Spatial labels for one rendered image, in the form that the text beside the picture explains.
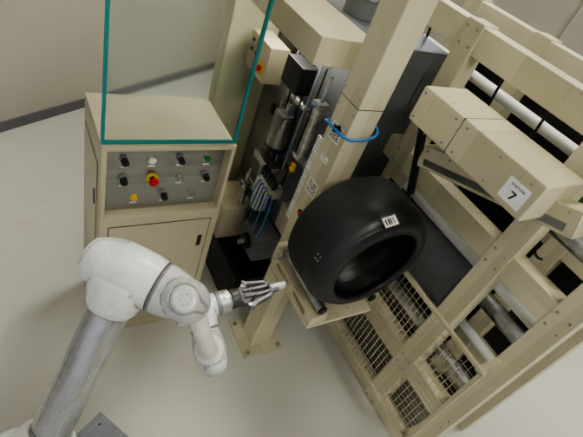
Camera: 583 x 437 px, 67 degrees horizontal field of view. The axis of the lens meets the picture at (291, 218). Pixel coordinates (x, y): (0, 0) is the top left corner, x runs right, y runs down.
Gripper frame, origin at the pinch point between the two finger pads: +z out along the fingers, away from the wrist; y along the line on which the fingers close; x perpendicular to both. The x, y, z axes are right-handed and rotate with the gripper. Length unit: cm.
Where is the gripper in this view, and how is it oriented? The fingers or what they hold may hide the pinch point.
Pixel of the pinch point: (277, 286)
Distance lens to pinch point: 177.1
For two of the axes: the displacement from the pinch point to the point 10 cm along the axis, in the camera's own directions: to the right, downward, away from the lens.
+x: -1.8, 7.0, 6.9
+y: -4.3, -6.9, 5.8
